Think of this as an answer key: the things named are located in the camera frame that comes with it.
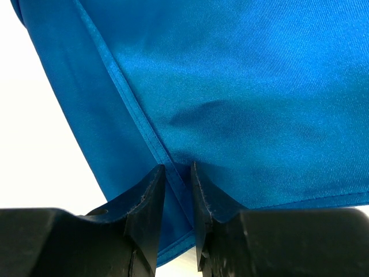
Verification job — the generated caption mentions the blue satin napkin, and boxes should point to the blue satin napkin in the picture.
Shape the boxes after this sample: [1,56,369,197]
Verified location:
[12,1,368,265]

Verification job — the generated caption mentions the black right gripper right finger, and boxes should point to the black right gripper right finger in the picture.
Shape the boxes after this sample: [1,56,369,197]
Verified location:
[191,163,368,276]

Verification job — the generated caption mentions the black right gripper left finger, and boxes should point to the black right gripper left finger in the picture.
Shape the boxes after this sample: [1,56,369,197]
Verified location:
[1,165,165,276]

